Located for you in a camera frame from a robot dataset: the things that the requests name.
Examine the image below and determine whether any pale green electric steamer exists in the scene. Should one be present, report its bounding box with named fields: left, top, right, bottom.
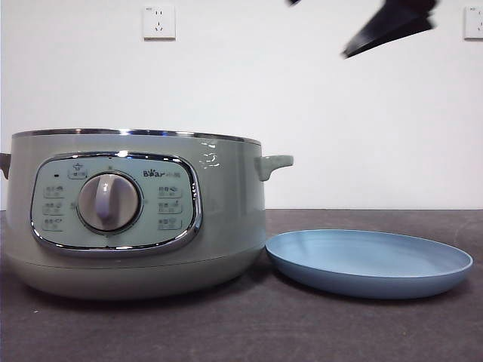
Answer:
left=0, top=127, right=294, bottom=301

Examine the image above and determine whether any light blue round plate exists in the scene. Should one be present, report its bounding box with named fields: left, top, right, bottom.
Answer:
left=265, top=229, right=475, bottom=301

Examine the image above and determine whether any white wall socket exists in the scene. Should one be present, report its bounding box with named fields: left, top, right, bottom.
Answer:
left=142, top=5, right=177, bottom=41
left=463, top=7, right=483, bottom=41

